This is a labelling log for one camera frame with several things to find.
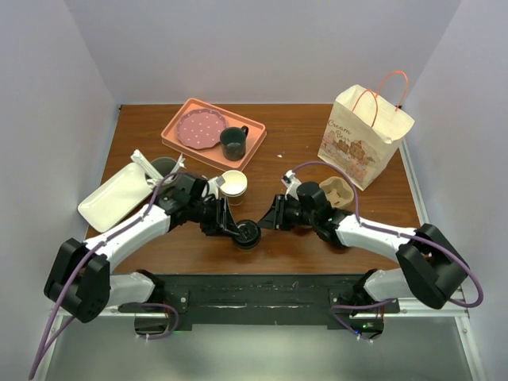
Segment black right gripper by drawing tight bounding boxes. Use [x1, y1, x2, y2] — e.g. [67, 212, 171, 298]
[256, 194, 316, 232]

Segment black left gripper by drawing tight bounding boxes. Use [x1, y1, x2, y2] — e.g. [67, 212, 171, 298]
[189, 195, 239, 237]

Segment black plastic cup lid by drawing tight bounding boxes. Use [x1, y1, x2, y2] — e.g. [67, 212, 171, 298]
[232, 220, 261, 250]

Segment brown paper coffee cup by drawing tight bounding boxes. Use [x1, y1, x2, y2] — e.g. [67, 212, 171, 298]
[234, 241, 258, 250]

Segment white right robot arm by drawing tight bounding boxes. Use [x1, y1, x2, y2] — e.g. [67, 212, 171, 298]
[258, 171, 470, 312]

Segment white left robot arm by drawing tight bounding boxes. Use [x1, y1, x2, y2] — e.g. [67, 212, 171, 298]
[44, 172, 260, 323]

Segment beige pulp cup carrier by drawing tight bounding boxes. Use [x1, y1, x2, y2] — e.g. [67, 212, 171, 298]
[319, 176, 354, 209]

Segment dark green mug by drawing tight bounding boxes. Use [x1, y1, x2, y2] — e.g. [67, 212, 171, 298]
[220, 125, 249, 161]

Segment grey cylindrical utensil holder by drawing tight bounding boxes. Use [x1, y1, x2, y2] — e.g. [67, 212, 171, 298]
[151, 157, 177, 180]

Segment pink polka dot plate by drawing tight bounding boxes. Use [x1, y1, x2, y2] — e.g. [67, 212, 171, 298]
[176, 108, 228, 150]

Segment white rectangular plate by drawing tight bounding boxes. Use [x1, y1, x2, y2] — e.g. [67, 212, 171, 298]
[78, 163, 152, 233]

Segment cream paper gift bag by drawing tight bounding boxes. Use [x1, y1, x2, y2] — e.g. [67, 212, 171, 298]
[317, 71, 414, 191]

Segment black mounting base plate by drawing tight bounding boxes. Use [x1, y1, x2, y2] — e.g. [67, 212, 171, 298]
[117, 272, 401, 333]

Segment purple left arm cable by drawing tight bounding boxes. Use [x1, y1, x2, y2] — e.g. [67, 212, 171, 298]
[28, 171, 187, 380]

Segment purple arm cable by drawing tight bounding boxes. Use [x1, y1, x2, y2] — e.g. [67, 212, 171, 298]
[28, 171, 187, 380]
[291, 160, 485, 345]

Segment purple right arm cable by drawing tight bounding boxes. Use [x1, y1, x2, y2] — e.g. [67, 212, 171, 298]
[291, 160, 485, 345]

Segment aluminium frame rail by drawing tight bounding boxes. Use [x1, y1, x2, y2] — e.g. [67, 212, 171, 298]
[28, 302, 180, 380]

